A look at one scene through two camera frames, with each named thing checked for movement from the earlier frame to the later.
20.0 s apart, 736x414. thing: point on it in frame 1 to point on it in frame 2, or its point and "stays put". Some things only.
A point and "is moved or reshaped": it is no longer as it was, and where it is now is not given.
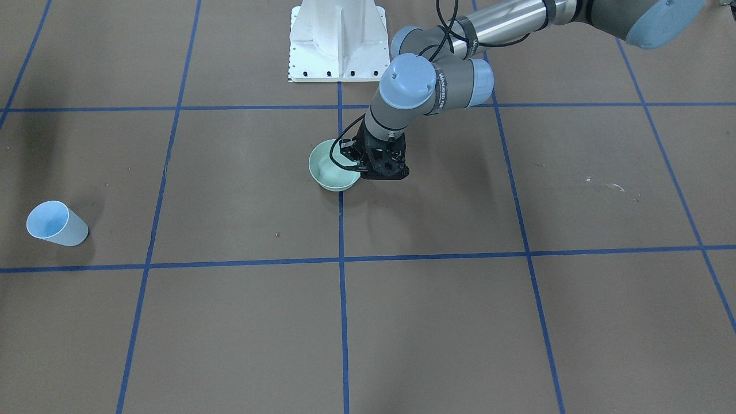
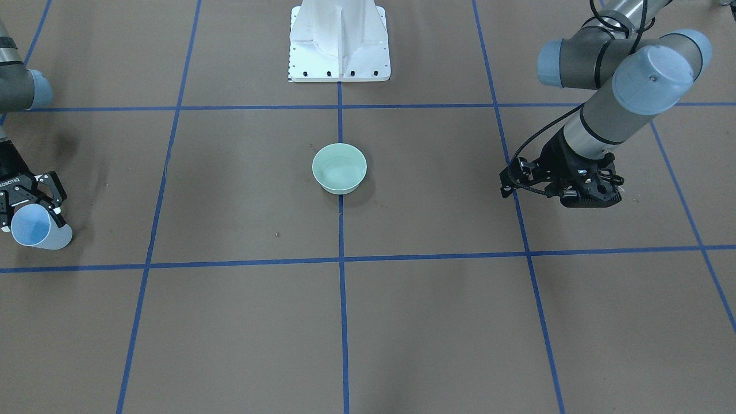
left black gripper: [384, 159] to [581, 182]
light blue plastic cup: [51, 220] is moved or reshaped
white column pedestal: [338, 41] stays put
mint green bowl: [329, 175] stays put
